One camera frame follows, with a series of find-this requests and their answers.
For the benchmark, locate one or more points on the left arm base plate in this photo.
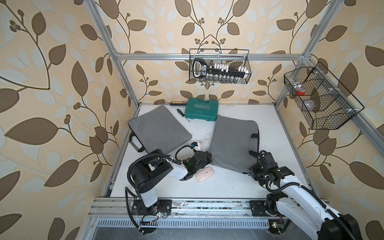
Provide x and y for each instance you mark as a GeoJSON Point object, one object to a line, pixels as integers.
{"type": "Point", "coordinates": [163, 207]}

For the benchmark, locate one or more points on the grey laptop bag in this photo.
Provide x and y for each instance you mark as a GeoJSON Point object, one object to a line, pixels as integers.
{"type": "Point", "coordinates": [235, 144]}
{"type": "Point", "coordinates": [157, 129]}

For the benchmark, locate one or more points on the wire basket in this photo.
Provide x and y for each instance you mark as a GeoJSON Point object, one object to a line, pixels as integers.
{"type": "Point", "coordinates": [222, 56]}
{"type": "Point", "coordinates": [329, 102]}

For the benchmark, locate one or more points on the aluminium frame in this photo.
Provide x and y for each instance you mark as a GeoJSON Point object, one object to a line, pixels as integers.
{"type": "Point", "coordinates": [150, 41]}

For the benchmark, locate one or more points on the pink computer mouse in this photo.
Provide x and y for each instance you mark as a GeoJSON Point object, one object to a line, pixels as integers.
{"type": "Point", "coordinates": [204, 174]}

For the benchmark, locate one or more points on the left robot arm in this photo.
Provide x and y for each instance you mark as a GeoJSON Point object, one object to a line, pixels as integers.
{"type": "Point", "coordinates": [149, 170]}

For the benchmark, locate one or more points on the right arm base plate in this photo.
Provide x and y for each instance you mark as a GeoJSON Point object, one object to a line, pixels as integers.
{"type": "Point", "coordinates": [258, 208]}

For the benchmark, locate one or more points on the red item in basket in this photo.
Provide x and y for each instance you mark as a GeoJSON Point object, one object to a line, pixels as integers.
{"type": "Point", "coordinates": [300, 91]}

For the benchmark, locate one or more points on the right wire basket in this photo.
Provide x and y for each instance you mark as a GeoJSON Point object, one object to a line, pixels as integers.
{"type": "Point", "coordinates": [329, 102]}

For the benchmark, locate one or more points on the white slotted cable duct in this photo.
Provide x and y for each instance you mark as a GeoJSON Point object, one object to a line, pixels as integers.
{"type": "Point", "coordinates": [190, 223]}

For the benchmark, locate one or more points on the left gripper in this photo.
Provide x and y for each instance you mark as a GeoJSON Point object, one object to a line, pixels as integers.
{"type": "Point", "coordinates": [208, 159]}

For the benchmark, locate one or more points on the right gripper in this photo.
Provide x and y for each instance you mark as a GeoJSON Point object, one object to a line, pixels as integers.
{"type": "Point", "coordinates": [252, 172]}

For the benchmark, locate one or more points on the green black screwdriver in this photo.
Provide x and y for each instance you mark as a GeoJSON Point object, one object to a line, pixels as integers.
{"type": "Point", "coordinates": [182, 114]}

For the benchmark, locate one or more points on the black screwdriver bit holder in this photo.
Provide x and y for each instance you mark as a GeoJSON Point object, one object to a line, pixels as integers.
{"type": "Point", "coordinates": [178, 103]}

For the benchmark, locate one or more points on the back wire basket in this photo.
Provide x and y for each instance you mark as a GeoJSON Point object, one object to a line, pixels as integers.
{"type": "Point", "coordinates": [222, 56]}

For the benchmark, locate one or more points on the green tool case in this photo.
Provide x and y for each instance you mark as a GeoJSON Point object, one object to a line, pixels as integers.
{"type": "Point", "coordinates": [202, 109]}

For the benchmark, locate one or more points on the small circuit board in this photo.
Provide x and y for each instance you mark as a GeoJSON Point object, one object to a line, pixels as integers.
{"type": "Point", "coordinates": [275, 228]}

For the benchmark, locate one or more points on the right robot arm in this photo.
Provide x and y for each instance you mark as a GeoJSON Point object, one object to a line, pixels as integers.
{"type": "Point", "coordinates": [289, 197]}

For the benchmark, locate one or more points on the black socket rail set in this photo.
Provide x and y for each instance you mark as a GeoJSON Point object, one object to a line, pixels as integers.
{"type": "Point", "coordinates": [201, 68]}

